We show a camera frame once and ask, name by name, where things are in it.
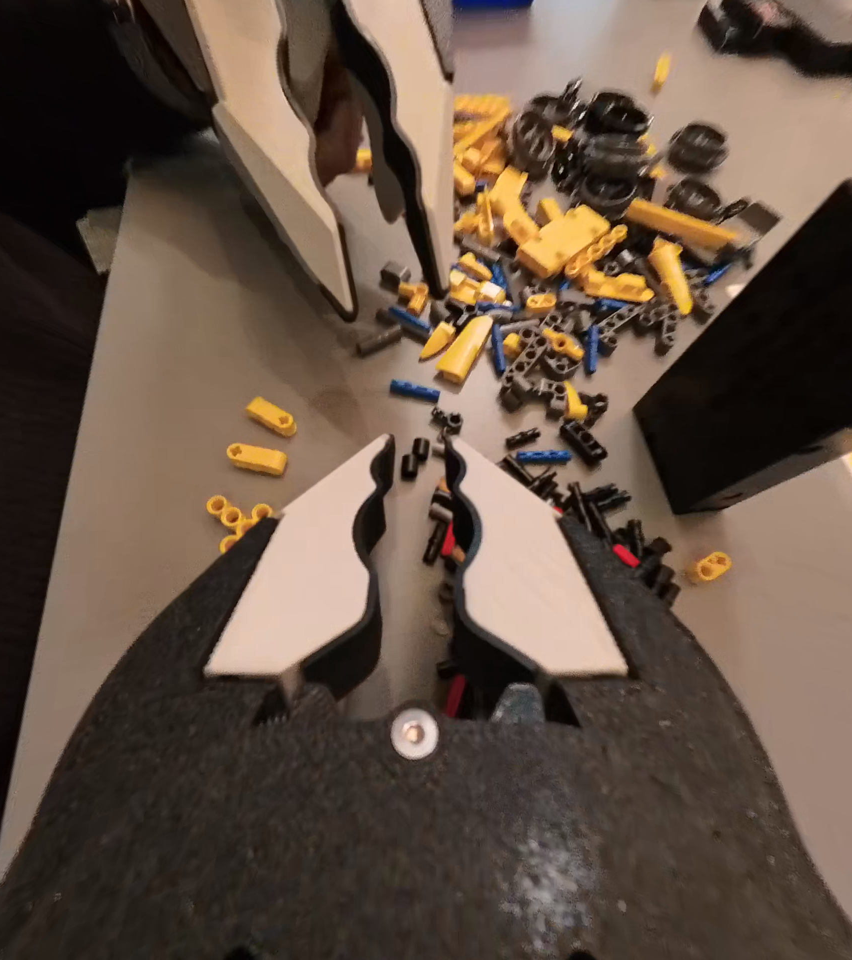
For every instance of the person's dark sweater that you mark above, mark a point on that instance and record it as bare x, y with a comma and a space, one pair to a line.
21, 450

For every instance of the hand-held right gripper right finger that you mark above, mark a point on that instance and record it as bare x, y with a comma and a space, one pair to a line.
538, 592

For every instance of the yellow thin liftarm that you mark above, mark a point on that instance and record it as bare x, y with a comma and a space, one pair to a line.
270, 416
257, 457

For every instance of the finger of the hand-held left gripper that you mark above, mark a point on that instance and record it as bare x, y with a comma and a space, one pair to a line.
418, 112
261, 135

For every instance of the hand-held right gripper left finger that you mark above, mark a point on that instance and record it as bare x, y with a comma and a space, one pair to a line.
298, 585

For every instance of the pile of black red pins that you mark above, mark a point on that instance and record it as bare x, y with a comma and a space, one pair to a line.
598, 502

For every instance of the yellow two-hole connector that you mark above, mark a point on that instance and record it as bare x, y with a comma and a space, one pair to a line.
709, 566

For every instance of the person's left hand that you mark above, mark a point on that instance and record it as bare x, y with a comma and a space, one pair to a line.
336, 142

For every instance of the small yellow beam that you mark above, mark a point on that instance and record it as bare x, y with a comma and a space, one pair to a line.
662, 71

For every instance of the black perforated block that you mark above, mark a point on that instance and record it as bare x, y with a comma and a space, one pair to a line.
770, 360

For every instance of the black flat electronic device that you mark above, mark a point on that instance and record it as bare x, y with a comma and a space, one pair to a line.
785, 37

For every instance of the group of dark sprocket wheels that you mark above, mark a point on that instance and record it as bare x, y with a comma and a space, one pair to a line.
613, 150

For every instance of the pile of yellow black bricks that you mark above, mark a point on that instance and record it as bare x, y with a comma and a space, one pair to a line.
568, 240

